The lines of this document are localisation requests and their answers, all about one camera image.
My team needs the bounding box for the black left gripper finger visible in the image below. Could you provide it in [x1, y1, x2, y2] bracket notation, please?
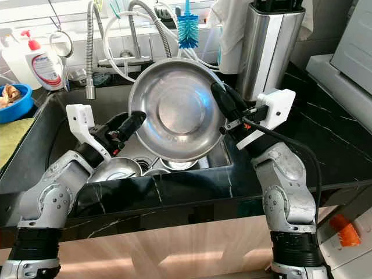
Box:
[123, 121, 145, 143]
[117, 112, 146, 134]

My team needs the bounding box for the large steel plate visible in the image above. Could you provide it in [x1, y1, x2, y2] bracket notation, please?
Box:
[128, 57, 233, 162]

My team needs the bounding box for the stainless steel sink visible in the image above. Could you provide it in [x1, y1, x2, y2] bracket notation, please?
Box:
[9, 86, 233, 195]

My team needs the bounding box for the small steel bowl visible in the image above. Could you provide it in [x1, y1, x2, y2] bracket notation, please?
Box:
[93, 157, 141, 183]

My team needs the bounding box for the steel sink drain strainer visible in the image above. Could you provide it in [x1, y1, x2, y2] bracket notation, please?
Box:
[139, 163, 160, 177]

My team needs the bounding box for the white jug blue label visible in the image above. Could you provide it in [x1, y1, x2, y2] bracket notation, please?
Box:
[215, 29, 242, 76]

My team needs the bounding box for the steel knife block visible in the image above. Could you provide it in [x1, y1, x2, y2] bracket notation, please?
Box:
[235, 0, 306, 102]

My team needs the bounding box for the tiny steel dish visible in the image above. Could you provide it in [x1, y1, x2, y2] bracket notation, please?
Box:
[67, 69, 88, 87]

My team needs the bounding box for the blue bottle brush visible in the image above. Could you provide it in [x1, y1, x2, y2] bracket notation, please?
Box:
[176, 0, 200, 50]

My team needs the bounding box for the white hanging towel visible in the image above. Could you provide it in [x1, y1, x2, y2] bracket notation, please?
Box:
[203, 0, 253, 47]

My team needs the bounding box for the blue plastic bowl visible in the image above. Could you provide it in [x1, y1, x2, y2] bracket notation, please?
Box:
[0, 83, 34, 124]

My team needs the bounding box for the white soap bottle red pump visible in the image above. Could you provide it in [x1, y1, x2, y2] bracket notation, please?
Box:
[20, 29, 66, 91]

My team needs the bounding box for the yellow green cloth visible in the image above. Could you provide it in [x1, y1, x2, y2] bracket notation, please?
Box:
[0, 118, 35, 169]

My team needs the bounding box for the round hanging metal strainer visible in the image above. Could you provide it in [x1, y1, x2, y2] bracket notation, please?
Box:
[49, 30, 75, 59]

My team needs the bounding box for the white appliance with lid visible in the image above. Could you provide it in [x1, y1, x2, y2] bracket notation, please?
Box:
[305, 0, 372, 117]

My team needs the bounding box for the white spray bottle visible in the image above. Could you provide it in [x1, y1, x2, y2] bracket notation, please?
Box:
[0, 28, 34, 88]

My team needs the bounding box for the wooden cabinet front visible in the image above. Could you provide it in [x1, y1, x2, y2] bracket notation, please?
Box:
[58, 215, 274, 279]

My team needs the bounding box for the orange object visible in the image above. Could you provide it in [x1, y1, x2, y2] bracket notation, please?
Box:
[328, 214, 362, 248]

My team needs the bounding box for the white washing machine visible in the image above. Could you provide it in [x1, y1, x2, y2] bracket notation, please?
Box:
[317, 201, 372, 274]

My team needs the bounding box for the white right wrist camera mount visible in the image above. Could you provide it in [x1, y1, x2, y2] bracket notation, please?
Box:
[235, 88, 297, 151]

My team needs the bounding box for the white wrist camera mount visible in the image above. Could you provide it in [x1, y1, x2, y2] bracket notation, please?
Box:
[235, 88, 297, 151]
[66, 103, 111, 160]

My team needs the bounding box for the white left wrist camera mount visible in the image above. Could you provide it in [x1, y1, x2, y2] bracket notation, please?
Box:
[66, 103, 111, 160]

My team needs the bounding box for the flexible steel sprayer hose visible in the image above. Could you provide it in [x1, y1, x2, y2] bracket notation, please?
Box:
[84, 2, 99, 101]

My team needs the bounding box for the white looped water hose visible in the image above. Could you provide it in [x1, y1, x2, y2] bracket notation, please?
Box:
[100, 10, 210, 85]

